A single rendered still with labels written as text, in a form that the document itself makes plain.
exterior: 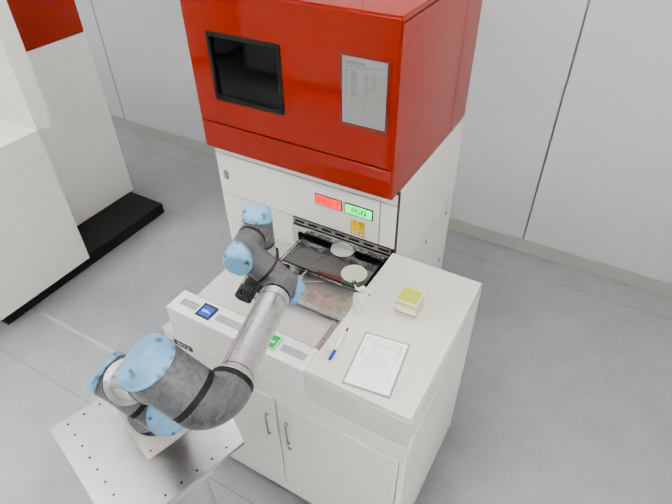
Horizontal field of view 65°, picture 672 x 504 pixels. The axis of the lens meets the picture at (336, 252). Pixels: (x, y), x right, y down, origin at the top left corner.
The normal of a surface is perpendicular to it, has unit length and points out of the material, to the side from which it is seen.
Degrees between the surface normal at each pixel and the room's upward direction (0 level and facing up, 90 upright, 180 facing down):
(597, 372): 0
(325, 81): 90
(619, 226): 90
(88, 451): 0
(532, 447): 0
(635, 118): 90
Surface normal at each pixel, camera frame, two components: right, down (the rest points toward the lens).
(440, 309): -0.01, -0.76
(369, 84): -0.50, 0.56
